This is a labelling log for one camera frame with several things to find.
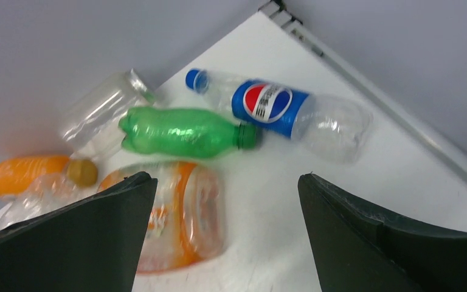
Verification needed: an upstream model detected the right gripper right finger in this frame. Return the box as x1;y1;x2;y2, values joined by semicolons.
297;173;467;291

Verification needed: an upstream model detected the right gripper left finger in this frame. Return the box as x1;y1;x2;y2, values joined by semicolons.
0;172;157;291

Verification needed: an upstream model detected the pepsi bottle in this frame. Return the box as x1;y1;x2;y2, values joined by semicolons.
185;69;373;164

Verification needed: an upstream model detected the clear crushed bottle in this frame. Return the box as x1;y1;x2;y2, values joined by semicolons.
0;173;97;230

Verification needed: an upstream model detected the crushed orange tea bottle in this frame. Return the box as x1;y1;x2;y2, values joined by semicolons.
98;161;226;274

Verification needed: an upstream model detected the orange bottle at back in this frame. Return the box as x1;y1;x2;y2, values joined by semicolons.
0;155;99;198

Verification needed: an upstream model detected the green plastic bottle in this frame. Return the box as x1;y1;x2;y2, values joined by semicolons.
118;106;258;159

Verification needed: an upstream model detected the clear bottle at wall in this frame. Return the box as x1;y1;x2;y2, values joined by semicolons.
59;69;156;161

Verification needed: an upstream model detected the aluminium table edge rail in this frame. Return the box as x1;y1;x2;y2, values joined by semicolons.
258;1;467;183

